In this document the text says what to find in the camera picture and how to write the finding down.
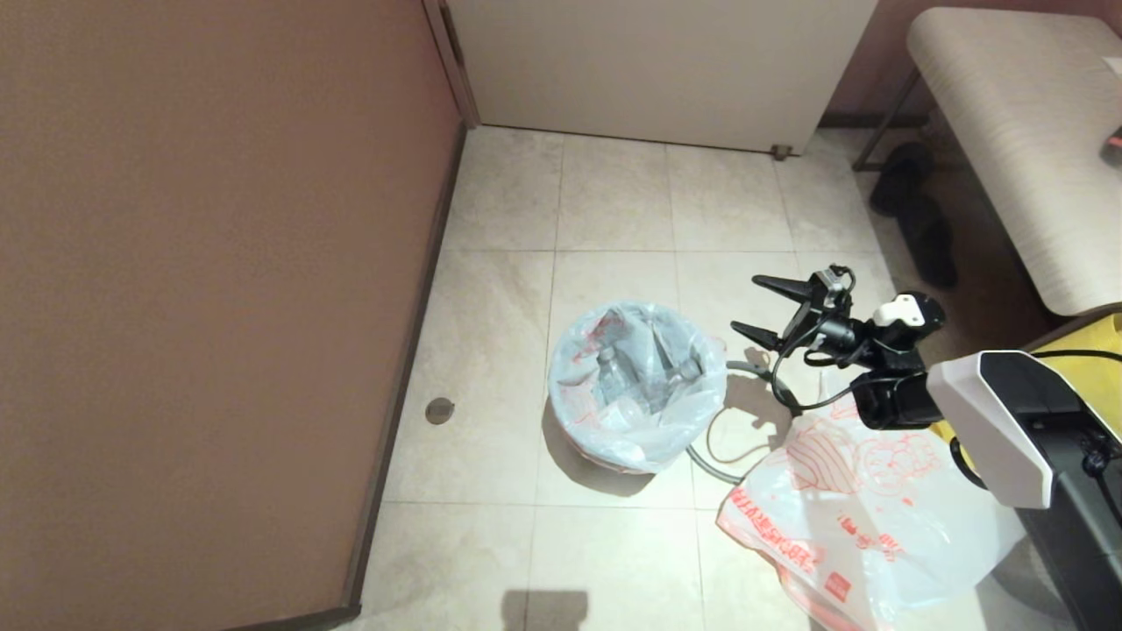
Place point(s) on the red and black object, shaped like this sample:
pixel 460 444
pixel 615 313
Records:
pixel 1115 145

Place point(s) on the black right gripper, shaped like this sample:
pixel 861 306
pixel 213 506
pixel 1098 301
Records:
pixel 828 337

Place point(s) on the white door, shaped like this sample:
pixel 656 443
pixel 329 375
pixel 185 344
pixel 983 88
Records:
pixel 657 70

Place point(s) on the small metal door stop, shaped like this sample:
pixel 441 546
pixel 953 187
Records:
pixel 779 152

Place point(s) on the beige wood-grain bench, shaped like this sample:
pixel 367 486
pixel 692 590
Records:
pixel 1026 158

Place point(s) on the beige door frame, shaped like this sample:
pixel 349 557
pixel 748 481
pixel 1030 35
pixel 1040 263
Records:
pixel 451 61

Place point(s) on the white paper sheet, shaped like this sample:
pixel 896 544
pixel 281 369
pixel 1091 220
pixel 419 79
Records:
pixel 1113 68

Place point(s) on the grey metal bench leg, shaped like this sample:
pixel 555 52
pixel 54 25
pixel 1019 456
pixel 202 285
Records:
pixel 885 121

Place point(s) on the black slipper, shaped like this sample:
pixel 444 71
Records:
pixel 901 173
pixel 929 244

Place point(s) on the grey round cushion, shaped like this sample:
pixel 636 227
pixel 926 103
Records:
pixel 1026 578

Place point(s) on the used white red-print trash bag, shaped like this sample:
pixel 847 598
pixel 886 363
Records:
pixel 666 429

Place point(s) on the new white red-print plastic bag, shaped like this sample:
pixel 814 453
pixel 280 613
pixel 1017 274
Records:
pixel 877 526

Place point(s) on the yellow fabric bag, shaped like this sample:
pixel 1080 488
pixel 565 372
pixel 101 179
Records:
pixel 1087 337

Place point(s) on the clear plastic bottle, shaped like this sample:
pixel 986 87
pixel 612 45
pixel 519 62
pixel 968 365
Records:
pixel 677 372
pixel 609 372

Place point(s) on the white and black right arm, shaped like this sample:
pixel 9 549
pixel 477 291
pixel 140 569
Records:
pixel 1008 421

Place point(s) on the round metal floor drain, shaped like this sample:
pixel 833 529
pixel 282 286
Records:
pixel 439 410

